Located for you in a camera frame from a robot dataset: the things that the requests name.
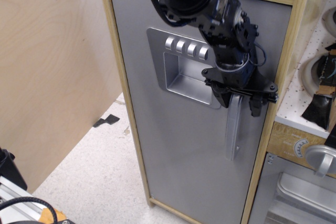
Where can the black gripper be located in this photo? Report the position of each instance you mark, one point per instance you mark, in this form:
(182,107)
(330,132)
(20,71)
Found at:
(244,79)

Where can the silver fridge door handle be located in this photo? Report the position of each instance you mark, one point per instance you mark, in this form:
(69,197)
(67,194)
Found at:
(233,121)

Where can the grey fridge door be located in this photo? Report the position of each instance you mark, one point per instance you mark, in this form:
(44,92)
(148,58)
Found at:
(182,141)

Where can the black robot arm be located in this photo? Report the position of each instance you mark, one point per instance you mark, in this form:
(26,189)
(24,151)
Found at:
(228,30)

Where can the white speckled countertop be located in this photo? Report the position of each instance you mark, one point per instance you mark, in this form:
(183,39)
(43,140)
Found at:
(296,98)

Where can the silver ice dispenser panel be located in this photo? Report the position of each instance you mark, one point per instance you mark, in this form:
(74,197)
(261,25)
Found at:
(179,62)

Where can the grey oven door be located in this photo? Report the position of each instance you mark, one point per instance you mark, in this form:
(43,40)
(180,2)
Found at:
(269,207)

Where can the black tape piece on floor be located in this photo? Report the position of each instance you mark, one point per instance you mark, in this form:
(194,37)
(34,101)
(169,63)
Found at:
(110,119)

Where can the plywood board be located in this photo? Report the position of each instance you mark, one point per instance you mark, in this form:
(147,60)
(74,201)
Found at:
(58,76)

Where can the orange tape piece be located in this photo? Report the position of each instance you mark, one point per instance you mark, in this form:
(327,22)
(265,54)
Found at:
(46,216)

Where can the silver oven door handle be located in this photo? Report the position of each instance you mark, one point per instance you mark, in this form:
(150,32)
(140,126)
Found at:
(313,198)

